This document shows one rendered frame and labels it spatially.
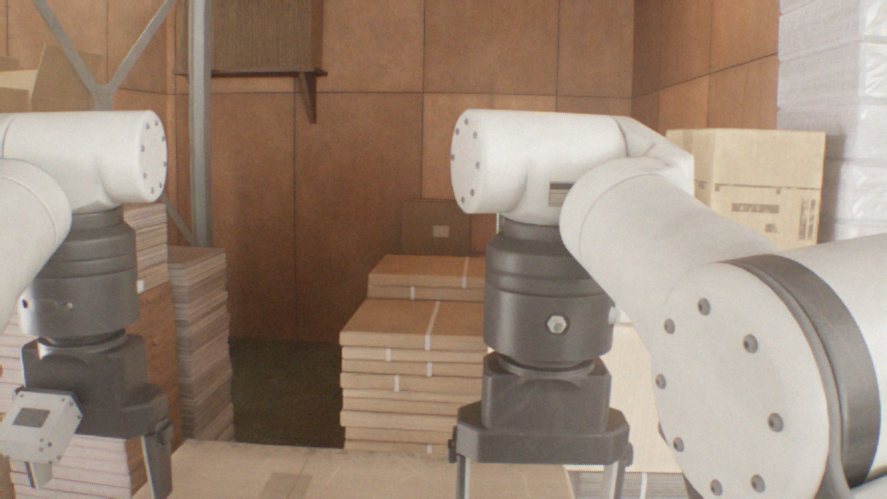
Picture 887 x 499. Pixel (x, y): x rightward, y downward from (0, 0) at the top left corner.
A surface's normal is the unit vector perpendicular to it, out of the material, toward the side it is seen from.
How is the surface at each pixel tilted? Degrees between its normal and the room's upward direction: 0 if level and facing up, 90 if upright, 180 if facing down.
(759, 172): 89
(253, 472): 0
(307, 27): 90
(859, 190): 90
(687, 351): 96
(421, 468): 0
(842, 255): 13
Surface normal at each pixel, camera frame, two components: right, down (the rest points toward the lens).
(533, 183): 0.29, 0.16
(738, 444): -0.96, 0.13
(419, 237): -0.08, 0.16
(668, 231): -0.55, -0.75
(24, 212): 0.86, -0.47
